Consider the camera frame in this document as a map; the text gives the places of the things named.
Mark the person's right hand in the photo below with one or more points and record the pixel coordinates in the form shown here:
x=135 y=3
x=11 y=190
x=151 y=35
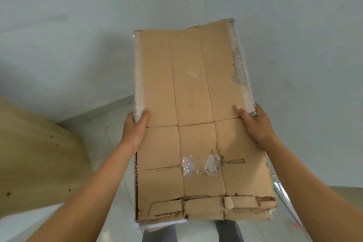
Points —
x=259 y=128

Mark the person's left hand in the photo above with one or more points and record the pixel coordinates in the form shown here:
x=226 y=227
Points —
x=134 y=131

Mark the person's left forearm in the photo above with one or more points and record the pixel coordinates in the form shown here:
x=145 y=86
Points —
x=85 y=199

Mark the person's right forearm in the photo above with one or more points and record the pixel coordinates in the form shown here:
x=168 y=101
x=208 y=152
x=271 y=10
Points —
x=312 y=199

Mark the person's grey trousers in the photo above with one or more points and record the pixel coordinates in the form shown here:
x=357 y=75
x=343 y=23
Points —
x=227 y=232

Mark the light wooden table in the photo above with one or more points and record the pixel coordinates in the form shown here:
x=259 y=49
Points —
x=34 y=159

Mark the beige door panel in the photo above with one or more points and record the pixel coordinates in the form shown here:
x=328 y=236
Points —
x=351 y=192

